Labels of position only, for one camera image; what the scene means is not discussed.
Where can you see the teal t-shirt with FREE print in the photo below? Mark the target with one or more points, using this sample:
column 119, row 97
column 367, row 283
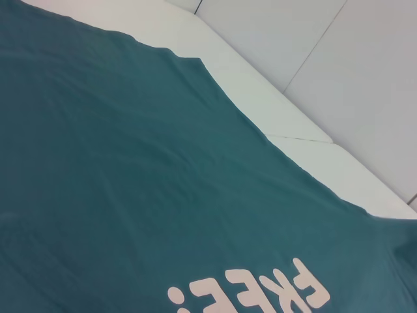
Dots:
column 130, row 163

